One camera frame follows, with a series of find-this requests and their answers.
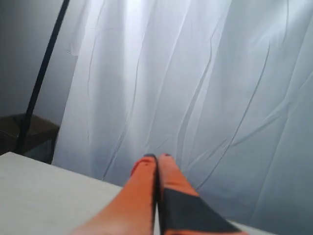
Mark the brown cardboard box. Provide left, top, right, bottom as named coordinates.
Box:
left=0, top=114, right=59, bottom=164

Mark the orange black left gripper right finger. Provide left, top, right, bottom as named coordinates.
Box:
left=158, top=154, right=247, bottom=235

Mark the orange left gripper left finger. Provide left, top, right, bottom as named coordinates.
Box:
left=72, top=154, right=157, bottom=235

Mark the white fabric backdrop curtain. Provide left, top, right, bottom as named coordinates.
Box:
left=53, top=0, right=313, bottom=235

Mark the black stand pole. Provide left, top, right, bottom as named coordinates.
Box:
left=14, top=0, right=70, bottom=154

